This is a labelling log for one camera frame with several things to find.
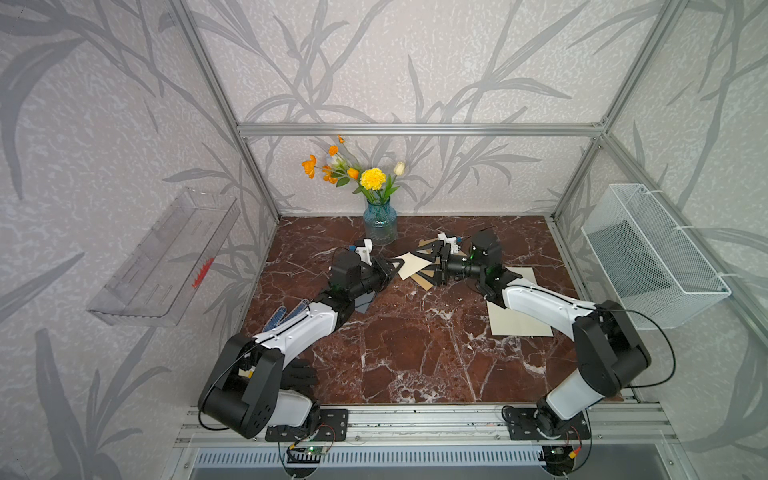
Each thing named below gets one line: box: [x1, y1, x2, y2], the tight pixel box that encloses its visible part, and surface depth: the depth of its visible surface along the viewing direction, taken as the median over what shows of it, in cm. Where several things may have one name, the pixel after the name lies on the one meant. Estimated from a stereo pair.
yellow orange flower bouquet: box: [302, 135, 405, 201], surface depth 96 cm
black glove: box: [281, 358, 319, 401], surface depth 82 cm
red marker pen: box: [192, 258, 215, 288], surface depth 66 cm
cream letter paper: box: [392, 252, 432, 281], surface depth 80 cm
